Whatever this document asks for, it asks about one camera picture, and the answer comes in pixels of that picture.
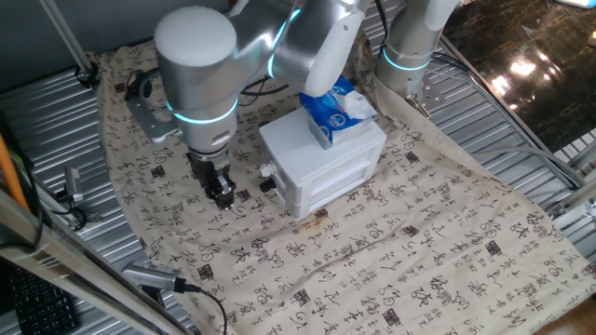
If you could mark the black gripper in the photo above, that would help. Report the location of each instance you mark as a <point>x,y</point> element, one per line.
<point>205,170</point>

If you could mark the blue tissue pack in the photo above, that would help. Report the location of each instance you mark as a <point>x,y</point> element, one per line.
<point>326,111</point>

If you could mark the aluminium frame profile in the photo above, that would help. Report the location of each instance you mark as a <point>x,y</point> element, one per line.
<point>70,265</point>
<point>572,195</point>

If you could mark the thin metal pole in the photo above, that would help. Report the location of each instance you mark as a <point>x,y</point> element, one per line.
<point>65,35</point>

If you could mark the beige calligraphy print cloth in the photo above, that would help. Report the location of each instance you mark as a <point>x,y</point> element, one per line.
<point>419,256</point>

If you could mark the black keyboard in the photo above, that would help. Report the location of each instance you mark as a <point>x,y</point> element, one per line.
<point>42,307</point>

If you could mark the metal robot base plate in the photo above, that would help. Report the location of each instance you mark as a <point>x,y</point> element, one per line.
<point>430,95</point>

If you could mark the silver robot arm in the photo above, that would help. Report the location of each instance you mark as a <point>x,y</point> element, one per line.
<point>200,84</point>

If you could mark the grey camera mounting bracket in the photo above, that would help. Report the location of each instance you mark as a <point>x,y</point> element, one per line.
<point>149,118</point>

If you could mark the pale blue flat object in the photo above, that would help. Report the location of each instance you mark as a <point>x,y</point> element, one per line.
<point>577,3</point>

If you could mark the white drawer with black knob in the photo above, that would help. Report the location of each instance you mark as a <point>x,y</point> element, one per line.
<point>267,185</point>

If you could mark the white drawer cabinet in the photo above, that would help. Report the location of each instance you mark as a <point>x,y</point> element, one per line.
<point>307,144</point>

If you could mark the black pole clamp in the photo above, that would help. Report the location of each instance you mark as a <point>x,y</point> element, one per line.
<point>88,74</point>

